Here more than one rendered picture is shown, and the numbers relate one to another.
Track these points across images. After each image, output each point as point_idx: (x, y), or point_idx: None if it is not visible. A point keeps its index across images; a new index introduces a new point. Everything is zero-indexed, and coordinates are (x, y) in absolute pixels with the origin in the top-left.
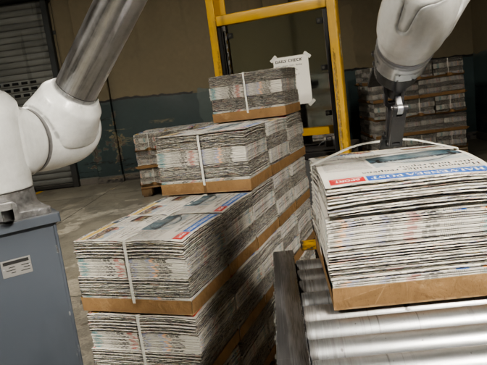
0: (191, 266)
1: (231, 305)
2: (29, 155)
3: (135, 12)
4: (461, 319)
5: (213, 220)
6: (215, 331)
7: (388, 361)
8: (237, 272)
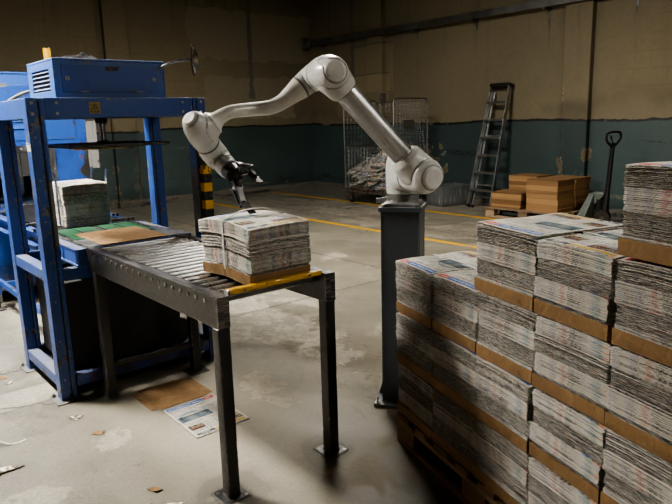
0: (398, 281)
1: (426, 348)
2: (390, 180)
3: (357, 122)
4: None
5: (420, 271)
6: (408, 341)
7: None
8: (440, 336)
